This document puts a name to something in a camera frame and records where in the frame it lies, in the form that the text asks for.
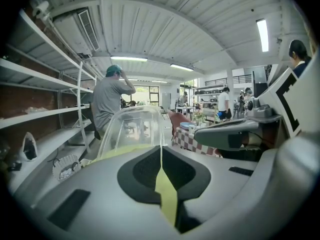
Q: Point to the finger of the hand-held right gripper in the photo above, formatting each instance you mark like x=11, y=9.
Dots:
x=215, y=135

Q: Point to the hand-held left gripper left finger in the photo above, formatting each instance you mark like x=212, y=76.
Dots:
x=100, y=184

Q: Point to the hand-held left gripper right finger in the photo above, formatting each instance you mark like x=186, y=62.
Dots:
x=225, y=191

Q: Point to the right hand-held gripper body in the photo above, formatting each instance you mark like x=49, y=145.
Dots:
x=307, y=104

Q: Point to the clear bag with yellow-green edge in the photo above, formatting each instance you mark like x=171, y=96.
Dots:
x=132, y=126

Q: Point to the white cup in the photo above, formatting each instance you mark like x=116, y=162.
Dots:
x=191, y=129

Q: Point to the flower bouquet in vase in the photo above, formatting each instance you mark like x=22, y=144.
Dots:
x=199, y=116

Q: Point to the stack of blue plates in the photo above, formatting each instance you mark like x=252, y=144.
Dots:
x=186, y=125

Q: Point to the red checked tablecloth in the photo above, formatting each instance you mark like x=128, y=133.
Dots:
x=185, y=140

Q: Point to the white table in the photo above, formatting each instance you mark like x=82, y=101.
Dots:
x=185, y=109

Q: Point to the red chair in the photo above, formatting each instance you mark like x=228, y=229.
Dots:
x=177, y=120

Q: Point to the background storage shelf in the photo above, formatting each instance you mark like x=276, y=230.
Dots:
x=208, y=94

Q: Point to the black balcony railing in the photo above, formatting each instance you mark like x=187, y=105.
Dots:
x=225, y=80

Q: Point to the black folding chair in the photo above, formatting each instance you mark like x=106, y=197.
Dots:
x=163, y=112

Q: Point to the white cabinet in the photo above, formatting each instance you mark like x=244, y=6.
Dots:
x=166, y=101

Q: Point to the white and black iron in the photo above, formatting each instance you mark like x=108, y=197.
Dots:
x=29, y=146

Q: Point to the long ceiling light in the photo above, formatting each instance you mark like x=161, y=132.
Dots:
x=262, y=35
x=128, y=58

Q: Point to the white metal shelf unit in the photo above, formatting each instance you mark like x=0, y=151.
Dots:
x=37, y=79

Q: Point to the white air conditioner unit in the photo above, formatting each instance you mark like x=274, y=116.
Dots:
x=75, y=31

